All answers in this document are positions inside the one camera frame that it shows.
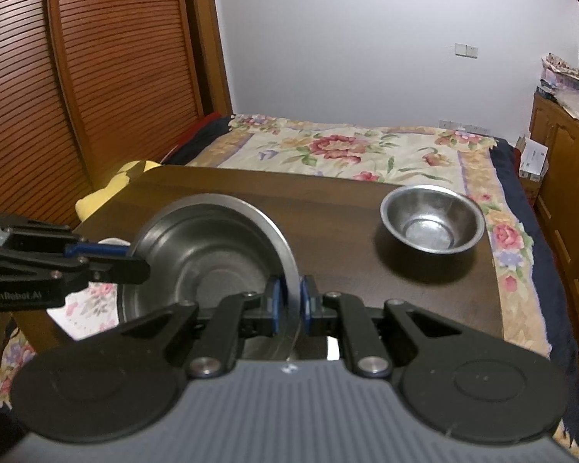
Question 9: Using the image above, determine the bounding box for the small floral white plate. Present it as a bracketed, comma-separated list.
[46, 236, 133, 343]

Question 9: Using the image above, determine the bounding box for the medium steel bowl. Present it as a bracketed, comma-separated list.
[117, 193, 301, 361]

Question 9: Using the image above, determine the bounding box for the small steel bowl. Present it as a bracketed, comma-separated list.
[379, 185, 486, 255]

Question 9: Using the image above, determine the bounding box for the yellow plush toy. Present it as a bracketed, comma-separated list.
[75, 160, 160, 221]

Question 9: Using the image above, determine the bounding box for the wooden louvered wardrobe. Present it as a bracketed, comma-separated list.
[0, 0, 232, 224]

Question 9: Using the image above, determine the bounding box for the floral bed blanket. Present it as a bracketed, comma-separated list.
[0, 113, 579, 459]

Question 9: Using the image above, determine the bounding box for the white paper box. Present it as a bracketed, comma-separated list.
[516, 137, 548, 182]

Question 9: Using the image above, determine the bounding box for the wooden sideboard cabinet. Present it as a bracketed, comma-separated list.
[529, 94, 579, 343]

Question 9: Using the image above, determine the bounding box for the stack of folded cloths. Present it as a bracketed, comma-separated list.
[541, 52, 579, 91]

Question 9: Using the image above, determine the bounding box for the wall socket strip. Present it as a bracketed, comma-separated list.
[438, 120, 491, 136]

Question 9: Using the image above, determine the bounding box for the white wall switch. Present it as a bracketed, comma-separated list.
[455, 43, 478, 59]

